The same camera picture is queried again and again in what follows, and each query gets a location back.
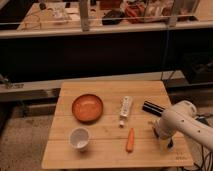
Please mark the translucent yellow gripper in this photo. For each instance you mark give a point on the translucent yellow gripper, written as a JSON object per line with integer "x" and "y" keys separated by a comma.
{"x": 166, "y": 144}

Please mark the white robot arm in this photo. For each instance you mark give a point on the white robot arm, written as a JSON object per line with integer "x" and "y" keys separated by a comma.
{"x": 180, "y": 117}

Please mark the orange ceramic bowl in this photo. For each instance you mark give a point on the orange ceramic bowl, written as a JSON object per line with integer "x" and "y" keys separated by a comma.
{"x": 87, "y": 108}

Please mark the orange carrot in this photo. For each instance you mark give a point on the orange carrot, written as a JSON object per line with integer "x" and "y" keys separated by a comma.
{"x": 130, "y": 141}

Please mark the black white striped eraser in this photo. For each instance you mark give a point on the black white striped eraser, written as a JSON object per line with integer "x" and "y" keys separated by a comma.
{"x": 153, "y": 108}

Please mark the dark teal power box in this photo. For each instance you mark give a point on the dark teal power box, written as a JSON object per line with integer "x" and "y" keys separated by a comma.
{"x": 203, "y": 120}

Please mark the wooden table board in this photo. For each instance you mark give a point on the wooden table board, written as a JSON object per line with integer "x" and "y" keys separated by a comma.
{"x": 107, "y": 146}

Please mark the black crate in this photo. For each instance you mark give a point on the black crate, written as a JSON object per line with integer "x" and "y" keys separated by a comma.
{"x": 198, "y": 67}

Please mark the white cup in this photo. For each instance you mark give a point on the white cup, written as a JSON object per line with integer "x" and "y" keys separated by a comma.
{"x": 79, "y": 138}

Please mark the red object on shelf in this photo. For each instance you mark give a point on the red object on shelf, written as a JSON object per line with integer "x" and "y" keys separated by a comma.
{"x": 135, "y": 13}

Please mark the black bag on shelf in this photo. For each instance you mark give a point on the black bag on shelf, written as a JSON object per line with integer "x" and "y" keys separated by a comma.
{"x": 112, "y": 17}

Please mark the grey metal post right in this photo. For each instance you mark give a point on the grey metal post right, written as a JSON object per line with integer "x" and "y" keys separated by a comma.
{"x": 174, "y": 13}

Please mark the grey metal post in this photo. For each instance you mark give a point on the grey metal post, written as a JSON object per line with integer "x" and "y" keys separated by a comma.
{"x": 174, "y": 13}
{"x": 83, "y": 9}

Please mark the grey metal post left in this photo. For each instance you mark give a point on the grey metal post left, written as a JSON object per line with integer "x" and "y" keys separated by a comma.
{"x": 83, "y": 9}

